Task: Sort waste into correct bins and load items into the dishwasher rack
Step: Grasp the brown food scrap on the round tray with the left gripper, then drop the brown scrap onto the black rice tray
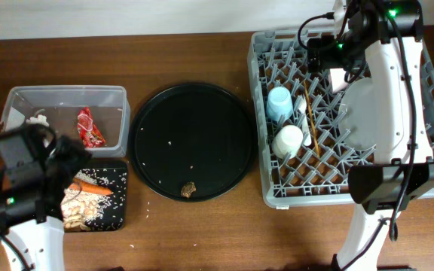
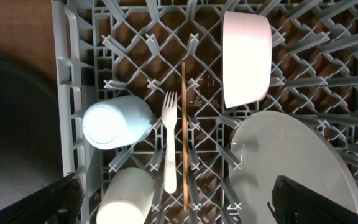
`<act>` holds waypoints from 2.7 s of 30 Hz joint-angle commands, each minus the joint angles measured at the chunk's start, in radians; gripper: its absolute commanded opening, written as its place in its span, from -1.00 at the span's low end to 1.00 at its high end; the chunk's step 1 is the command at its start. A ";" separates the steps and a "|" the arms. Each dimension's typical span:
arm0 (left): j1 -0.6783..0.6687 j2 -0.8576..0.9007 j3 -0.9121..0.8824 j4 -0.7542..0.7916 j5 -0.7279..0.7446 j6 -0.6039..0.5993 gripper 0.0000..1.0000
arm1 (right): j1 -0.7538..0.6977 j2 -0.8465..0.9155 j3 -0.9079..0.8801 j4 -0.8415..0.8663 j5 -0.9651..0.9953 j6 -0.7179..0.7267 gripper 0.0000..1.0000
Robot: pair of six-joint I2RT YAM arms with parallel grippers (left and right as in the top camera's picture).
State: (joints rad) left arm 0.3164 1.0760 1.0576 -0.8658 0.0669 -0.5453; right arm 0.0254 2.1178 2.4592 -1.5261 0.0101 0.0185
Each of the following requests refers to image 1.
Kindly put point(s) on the white plastic fork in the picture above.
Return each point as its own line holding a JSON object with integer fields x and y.
{"x": 304, "y": 125}

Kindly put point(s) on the orange carrot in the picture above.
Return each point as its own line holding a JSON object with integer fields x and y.
{"x": 90, "y": 188}

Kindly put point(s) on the light blue plastic cup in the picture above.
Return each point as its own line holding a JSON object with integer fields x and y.
{"x": 279, "y": 103}

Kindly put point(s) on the clear plastic waste bin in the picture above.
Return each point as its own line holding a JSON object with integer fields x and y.
{"x": 61, "y": 103}

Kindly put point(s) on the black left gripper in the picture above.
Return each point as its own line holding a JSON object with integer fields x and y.
{"x": 69, "y": 156}

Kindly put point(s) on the wooden chopstick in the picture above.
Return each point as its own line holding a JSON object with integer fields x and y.
{"x": 310, "y": 112}

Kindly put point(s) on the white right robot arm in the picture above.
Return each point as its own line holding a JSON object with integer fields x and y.
{"x": 379, "y": 45}

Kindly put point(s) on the white plastic cup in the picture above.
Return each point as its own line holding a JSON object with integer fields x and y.
{"x": 287, "y": 141}

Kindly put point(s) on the grey dishwasher rack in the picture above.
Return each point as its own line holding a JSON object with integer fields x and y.
{"x": 275, "y": 59}

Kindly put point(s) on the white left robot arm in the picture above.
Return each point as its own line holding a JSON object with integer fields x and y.
{"x": 32, "y": 185}

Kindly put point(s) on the red snack wrapper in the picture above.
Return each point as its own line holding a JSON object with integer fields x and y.
{"x": 87, "y": 130}

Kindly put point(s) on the round black tray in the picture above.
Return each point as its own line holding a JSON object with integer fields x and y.
{"x": 192, "y": 132}

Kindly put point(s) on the rice and peanut scraps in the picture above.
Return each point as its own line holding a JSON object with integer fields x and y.
{"x": 85, "y": 207}

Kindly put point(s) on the white label in bin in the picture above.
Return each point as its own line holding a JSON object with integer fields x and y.
{"x": 15, "y": 119}

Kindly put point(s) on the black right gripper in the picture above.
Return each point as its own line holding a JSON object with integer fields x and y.
{"x": 325, "y": 44}

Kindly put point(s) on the brown food scrap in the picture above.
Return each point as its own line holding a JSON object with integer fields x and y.
{"x": 188, "y": 189}

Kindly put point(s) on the black rectangular food tray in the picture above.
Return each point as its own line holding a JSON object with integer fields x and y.
{"x": 115, "y": 211}

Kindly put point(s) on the crumpled white tissue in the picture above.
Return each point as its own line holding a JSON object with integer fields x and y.
{"x": 39, "y": 119}

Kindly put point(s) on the light grey plate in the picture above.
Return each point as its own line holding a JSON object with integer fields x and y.
{"x": 358, "y": 107}

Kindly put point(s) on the pink bowl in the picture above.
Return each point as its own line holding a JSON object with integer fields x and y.
{"x": 337, "y": 80}

